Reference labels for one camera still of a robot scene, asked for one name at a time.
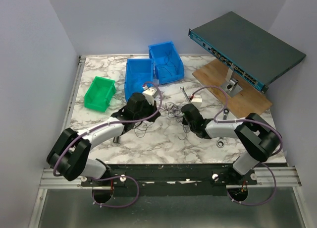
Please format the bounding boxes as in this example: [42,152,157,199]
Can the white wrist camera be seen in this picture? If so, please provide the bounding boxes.
[142,87,158,102]
[190,95,203,107]

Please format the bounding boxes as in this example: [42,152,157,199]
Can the metal switch stand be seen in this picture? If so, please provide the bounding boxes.
[221,68,243,97]

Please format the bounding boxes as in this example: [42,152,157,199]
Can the blue plastic bin left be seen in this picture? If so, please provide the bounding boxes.
[124,58,154,101]

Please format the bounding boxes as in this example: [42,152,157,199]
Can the green plastic bin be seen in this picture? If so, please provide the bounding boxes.
[84,76,116,113]

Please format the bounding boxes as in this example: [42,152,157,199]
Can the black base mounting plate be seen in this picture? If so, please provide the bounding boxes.
[81,163,257,197]

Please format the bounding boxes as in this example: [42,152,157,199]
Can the aluminium frame rail left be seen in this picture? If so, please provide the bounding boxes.
[57,56,86,139]

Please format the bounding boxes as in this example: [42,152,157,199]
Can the wooden board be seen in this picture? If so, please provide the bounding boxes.
[193,59,272,118]

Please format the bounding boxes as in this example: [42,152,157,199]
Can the large ratchet wrench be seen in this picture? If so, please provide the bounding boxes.
[216,109,229,148]

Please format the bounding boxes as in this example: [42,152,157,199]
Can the black T-handle tool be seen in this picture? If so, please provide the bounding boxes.
[112,136,120,144]

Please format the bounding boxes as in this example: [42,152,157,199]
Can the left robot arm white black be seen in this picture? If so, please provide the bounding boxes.
[47,90,160,186]

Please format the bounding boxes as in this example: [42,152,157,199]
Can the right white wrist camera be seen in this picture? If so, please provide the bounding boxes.
[190,95,203,107]

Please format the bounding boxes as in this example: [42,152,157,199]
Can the black thin cable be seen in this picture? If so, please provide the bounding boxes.
[133,101,189,141]

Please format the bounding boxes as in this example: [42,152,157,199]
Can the blue plastic bin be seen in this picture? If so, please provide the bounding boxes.
[124,58,154,101]
[148,41,185,85]

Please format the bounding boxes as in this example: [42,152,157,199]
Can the dark network switch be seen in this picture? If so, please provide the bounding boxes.
[188,11,306,94]

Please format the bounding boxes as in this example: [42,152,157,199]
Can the blue plastic bin right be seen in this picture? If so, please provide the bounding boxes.
[148,41,185,85]

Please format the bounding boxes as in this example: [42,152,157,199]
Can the dark purple cable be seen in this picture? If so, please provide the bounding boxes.
[157,48,176,79]

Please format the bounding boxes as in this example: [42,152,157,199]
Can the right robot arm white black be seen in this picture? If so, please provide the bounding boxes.
[181,104,282,184]

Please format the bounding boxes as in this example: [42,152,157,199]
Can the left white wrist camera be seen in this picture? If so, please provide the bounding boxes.
[142,87,158,102]

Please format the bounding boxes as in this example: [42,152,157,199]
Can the small silver wrench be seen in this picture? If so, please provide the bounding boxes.
[180,87,191,104]

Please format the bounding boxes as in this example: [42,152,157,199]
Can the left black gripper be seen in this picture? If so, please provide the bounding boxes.
[134,98,160,122]

